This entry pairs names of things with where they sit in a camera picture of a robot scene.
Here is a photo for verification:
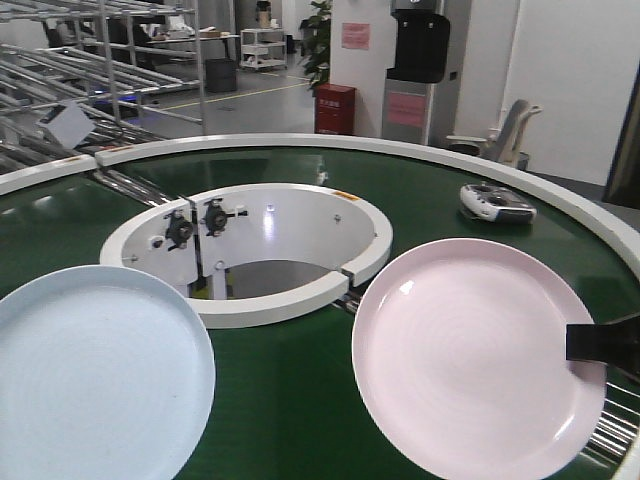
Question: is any white box on rack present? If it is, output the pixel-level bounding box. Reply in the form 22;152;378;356
36;101;95;149

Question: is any pink wall notice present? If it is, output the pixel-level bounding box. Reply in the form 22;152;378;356
341;22;371;50

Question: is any light blue round plate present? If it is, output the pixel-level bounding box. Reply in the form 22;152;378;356
1;265;216;479

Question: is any black storage crate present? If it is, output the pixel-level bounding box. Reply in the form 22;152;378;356
204;58;237;93

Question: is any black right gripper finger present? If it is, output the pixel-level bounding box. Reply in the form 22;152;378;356
565;313;639;383

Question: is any red fire extinguisher box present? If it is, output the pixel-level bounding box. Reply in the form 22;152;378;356
314;83;356;135

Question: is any black water dispenser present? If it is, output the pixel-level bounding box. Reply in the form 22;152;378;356
381;1;451;144

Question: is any white inner conveyor ring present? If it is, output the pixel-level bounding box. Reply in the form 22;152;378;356
99;182;394;330

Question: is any white wheeled cart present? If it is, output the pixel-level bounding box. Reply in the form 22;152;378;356
240;28;287;71

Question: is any metal roller rack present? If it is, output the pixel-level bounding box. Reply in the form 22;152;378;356
1;1;207;174

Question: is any pink round plate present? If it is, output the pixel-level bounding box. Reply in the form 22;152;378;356
352;238;606;479

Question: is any green potted plant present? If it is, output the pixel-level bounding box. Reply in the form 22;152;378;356
300;0;333;91

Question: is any grey office chair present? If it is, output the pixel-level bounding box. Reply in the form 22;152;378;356
446;99;543;168

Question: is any white grey remote controller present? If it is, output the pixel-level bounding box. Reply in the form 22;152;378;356
459;183;537;224

